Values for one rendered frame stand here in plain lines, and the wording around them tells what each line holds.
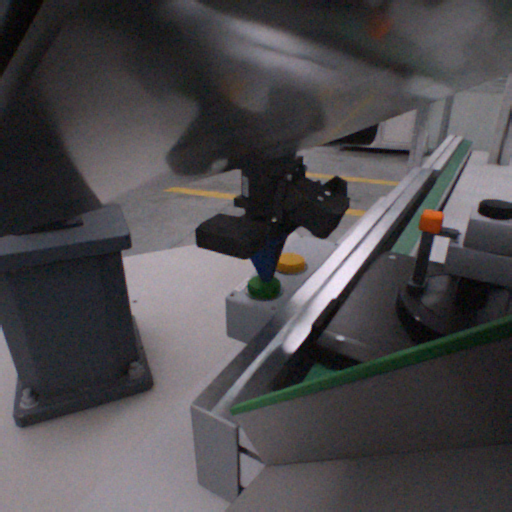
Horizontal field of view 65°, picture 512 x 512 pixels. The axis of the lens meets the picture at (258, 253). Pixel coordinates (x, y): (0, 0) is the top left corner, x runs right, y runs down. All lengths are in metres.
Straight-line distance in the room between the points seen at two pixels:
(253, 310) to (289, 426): 0.25
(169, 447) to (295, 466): 0.23
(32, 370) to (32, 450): 0.08
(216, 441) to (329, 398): 0.18
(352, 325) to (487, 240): 0.15
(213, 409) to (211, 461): 0.05
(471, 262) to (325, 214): 0.14
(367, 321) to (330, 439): 0.23
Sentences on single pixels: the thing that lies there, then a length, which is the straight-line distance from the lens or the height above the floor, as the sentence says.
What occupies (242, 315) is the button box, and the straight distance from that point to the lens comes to 0.48.
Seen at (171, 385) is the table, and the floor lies 0.86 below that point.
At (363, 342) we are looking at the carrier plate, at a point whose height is 0.97.
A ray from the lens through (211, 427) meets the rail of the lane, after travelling 0.36.
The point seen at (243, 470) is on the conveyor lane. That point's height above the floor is 0.91.
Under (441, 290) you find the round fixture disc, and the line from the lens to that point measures 0.48.
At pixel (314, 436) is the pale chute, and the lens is 0.23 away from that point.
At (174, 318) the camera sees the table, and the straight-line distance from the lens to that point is 0.63.
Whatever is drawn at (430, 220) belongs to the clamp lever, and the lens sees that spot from 0.43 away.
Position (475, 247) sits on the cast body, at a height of 1.06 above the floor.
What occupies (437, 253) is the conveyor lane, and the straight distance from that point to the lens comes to 0.74.
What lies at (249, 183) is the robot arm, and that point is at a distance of 0.41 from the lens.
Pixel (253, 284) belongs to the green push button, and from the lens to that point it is 0.48.
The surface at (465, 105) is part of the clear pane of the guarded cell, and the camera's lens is 1.69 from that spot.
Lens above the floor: 1.22
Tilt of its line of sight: 26 degrees down
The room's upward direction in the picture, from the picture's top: straight up
